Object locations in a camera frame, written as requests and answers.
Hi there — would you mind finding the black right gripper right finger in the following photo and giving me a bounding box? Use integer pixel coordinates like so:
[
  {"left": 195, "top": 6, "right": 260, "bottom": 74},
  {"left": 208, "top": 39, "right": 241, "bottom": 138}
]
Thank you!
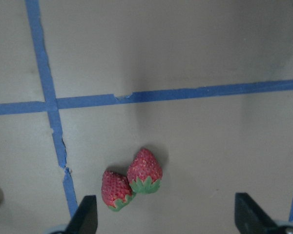
[{"left": 234, "top": 193, "right": 279, "bottom": 234}]

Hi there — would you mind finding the red strawberry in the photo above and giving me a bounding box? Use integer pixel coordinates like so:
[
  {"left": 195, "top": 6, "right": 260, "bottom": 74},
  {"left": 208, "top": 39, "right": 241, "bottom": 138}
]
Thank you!
[
  {"left": 127, "top": 148, "right": 163, "bottom": 194},
  {"left": 101, "top": 170, "right": 136, "bottom": 212}
]

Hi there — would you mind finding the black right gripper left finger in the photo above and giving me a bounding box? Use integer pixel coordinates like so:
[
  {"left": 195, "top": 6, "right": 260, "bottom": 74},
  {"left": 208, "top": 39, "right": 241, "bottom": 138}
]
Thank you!
[{"left": 65, "top": 195, "right": 98, "bottom": 234}]

